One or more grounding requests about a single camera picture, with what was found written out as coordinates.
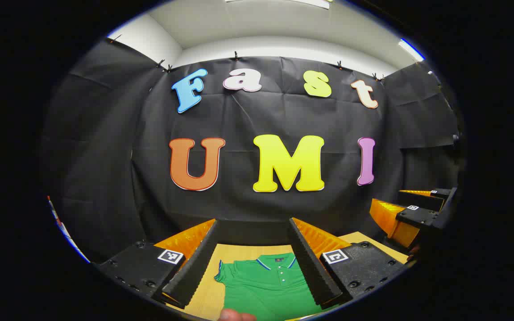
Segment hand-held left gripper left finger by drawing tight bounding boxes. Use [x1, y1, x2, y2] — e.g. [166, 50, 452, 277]
[92, 218, 222, 309]

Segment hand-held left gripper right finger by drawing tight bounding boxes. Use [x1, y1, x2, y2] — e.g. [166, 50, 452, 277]
[288, 217, 411, 308]

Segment green T-shirt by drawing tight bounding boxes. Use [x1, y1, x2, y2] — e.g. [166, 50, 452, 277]
[214, 253, 329, 321]

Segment white printed board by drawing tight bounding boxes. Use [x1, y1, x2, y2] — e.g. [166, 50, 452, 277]
[46, 195, 91, 263]

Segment ceiling light panel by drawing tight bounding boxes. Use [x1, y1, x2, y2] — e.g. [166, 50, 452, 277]
[225, 0, 331, 9]
[398, 38, 426, 62]

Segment black backdrop cloth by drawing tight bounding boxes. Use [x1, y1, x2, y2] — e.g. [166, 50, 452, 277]
[41, 38, 463, 263]

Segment row of black cloth clips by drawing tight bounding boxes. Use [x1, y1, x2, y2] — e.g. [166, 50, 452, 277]
[108, 33, 387, 83]

